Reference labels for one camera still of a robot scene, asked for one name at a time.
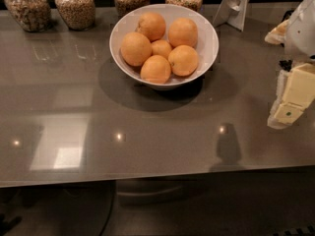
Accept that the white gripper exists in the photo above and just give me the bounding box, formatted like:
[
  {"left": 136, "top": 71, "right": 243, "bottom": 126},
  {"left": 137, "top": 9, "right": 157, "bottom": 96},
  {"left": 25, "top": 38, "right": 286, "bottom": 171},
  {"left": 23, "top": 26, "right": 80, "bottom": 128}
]
[{"left": 265, "top": 0, "right": 315, "bottom": 129}]

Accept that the white ceramic bowl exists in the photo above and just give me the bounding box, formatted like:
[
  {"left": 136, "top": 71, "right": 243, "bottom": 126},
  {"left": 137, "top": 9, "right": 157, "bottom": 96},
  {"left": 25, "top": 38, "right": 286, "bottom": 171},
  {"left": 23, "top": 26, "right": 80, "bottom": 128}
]
[{"left": 109, "top": 4, "right": 220, "bottom": 90}]

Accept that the small centre orange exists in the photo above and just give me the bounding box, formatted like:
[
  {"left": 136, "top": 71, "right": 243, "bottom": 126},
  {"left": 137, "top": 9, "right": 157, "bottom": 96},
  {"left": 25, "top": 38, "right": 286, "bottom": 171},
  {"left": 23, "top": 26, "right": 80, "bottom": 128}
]
[{"left": 152, "top": 39, "right": 172, "bottom": 59}]

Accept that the orange front right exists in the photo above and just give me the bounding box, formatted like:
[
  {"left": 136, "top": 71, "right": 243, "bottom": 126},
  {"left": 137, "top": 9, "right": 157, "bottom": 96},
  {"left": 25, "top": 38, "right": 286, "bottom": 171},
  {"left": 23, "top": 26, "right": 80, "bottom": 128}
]
[{"left": 168, "top": 45, "right": 199, "bottom": 77}]

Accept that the orange back right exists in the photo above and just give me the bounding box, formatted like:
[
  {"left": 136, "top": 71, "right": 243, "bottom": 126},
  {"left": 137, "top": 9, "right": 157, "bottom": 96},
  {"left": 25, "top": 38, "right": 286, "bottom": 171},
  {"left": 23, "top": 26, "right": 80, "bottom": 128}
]
[{"left": 168, "top": 18, "right": 198, "bottom": 47}]

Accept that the orange front centre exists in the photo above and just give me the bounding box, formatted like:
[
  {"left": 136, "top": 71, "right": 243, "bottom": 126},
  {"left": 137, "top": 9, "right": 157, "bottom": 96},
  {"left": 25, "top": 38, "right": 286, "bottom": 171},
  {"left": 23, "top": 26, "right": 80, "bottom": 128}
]
[{"left": 140, "top": 55, "right": 171, "bottom": 84}]

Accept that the orange back left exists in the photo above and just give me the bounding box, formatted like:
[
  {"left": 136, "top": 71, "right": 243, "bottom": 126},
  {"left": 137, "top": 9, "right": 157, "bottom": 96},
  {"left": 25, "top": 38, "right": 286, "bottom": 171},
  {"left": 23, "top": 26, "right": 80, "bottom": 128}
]
[{"left": 136, "top": 12, "right": 166, "bottom": 41}]

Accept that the glass jar far left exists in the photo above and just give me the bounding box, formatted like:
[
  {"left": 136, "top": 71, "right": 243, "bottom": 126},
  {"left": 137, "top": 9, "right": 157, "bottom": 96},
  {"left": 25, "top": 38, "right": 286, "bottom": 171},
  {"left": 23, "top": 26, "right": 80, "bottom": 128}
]
[{"left": 4, "top": 0, "right": 51, "bottom": 32}]

